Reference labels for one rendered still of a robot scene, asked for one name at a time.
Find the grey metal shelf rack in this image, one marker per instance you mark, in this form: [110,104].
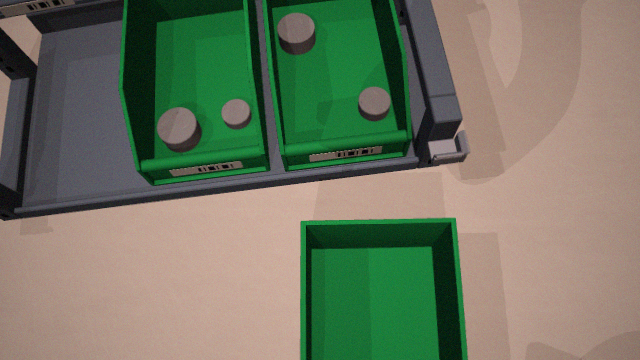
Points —
[65,136]

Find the green bin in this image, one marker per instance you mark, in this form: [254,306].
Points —
[381,289]
[315,95]
[192,54]

